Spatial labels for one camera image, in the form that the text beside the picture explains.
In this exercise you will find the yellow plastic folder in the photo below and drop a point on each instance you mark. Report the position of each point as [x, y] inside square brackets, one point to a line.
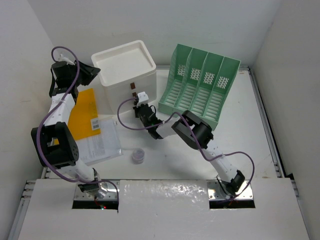
[83, 121]

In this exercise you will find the white drawer cabinet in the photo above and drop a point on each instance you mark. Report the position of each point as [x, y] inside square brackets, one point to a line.
[122, 65]

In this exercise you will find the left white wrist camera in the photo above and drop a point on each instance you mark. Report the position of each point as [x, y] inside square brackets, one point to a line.
[63, 58]

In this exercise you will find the metal base plate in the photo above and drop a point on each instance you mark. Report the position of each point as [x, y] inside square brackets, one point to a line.
[217, 193]
[103, 191]

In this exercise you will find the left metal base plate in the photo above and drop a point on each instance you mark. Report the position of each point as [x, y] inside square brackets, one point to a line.
[103, 191]

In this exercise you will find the small clear round container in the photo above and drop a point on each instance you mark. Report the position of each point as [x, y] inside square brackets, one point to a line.
[138, 156]

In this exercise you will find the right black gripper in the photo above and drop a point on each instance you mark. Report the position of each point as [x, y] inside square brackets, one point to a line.
[137, 109]

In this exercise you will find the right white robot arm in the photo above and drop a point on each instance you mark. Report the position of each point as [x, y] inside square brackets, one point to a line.
[198, 135]

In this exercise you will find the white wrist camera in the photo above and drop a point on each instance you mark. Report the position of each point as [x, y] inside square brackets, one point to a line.
[141, 99]
[63, 58]

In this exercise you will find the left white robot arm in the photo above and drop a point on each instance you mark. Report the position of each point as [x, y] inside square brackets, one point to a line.
[54, 143]

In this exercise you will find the green file rack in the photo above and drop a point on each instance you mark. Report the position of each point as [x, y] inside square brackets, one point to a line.
[198, 81]

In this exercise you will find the clear plastic document sleeve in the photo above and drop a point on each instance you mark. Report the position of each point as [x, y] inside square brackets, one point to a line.
[101, 147]

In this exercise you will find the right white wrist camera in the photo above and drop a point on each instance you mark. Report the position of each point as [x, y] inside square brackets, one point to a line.
[141, 99]

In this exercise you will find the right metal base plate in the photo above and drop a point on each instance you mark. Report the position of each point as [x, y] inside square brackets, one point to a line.
[217, 193]

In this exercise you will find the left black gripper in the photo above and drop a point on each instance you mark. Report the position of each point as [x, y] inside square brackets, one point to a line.
[89, 72]

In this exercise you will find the white foam front board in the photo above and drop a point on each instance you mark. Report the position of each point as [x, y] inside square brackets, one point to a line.
[164, 210]

